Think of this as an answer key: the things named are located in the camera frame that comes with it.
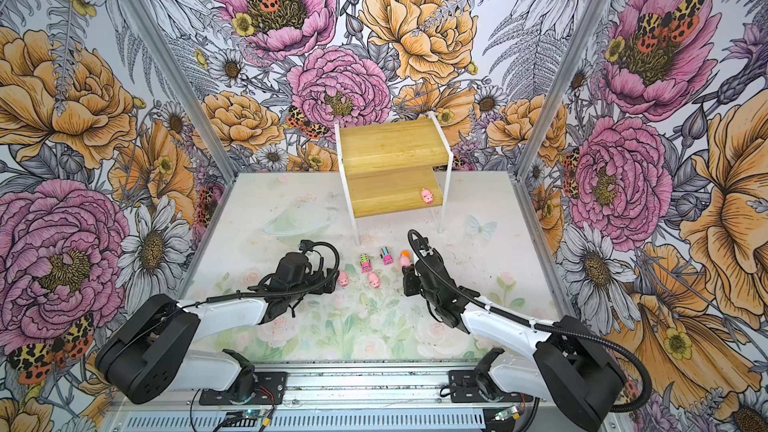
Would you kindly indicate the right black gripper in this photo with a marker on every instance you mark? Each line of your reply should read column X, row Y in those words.
column 409, row 277

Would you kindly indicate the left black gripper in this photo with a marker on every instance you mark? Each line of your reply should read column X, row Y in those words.
column 320, row 289

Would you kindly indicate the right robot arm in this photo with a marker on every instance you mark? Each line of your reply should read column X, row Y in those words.
column 558, row 361

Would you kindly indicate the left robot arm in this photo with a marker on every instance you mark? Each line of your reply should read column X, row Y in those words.
column 153, row 351

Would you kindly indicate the two-tier bamboo shelf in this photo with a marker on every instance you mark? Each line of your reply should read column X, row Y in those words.
column 384, row 166

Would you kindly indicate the pink car blue roof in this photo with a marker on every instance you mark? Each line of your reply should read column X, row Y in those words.
column 386, row 256

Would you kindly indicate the pink car green roof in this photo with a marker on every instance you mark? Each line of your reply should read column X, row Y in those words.
column 365, row 263

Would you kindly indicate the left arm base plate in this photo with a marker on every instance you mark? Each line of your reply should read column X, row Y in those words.
column 262, row 388

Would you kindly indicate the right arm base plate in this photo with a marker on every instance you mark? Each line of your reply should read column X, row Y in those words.
column 462, row 387

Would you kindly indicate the aluminium front rail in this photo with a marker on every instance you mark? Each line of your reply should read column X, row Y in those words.
column 342, row 397

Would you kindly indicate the left aluminium corner post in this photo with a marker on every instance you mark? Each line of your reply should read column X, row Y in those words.
column 143, row 19

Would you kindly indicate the aluminium corner post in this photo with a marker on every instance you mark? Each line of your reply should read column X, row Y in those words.
column 143, row 19
column 583, row 30

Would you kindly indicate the right aluminium corner post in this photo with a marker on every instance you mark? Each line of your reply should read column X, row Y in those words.
column 583, row 30

